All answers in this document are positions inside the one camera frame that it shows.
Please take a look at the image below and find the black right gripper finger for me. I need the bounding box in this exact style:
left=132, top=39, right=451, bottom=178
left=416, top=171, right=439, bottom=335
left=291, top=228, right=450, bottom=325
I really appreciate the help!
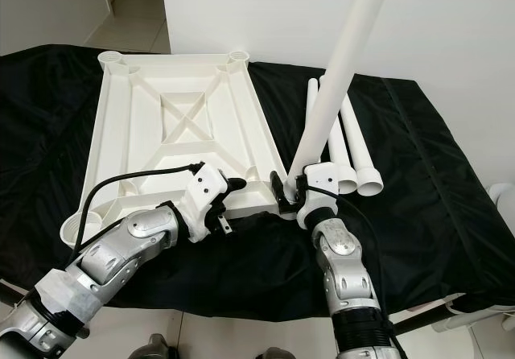
left=270, top=171, right=291, bottom=213

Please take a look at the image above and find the white plastic children table top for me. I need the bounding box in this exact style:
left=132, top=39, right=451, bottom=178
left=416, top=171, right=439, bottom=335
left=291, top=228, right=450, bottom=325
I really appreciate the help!
left=71, top=49, right=290, bottom=251

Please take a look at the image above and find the black cloth table cover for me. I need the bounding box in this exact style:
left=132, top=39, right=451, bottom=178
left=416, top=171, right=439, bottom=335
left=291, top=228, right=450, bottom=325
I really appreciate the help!
left=0, top=45, right=504, bottom=328

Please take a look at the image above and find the grey robot left leg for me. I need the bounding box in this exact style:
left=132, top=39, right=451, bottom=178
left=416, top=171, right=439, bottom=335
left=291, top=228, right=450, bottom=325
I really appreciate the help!
left=145, top=335, right=178, bottom=359

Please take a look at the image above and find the white floor fan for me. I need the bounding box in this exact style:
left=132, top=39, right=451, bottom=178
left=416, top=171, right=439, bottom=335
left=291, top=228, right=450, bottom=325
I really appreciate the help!
left=491, top=184, right=515, bottom=208

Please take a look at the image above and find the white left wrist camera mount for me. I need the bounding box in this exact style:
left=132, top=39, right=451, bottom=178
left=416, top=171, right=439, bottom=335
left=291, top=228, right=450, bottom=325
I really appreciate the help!
left=177, top=163, right=238, bottom=241

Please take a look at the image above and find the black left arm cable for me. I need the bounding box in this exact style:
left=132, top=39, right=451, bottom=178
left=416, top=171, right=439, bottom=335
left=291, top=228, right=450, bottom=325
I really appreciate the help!
left=76, top=162, right=206, bottom=255

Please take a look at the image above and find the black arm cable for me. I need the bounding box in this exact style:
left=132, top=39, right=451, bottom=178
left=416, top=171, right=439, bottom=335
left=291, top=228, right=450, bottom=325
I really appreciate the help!
left=310, top=184, right=399, bottom=336
left=76, top=162, right=206, bottom=255

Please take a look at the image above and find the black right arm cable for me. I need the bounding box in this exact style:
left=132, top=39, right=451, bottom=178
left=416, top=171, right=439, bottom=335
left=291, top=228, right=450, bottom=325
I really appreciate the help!
left=310, top=184, right=399, bottom=336

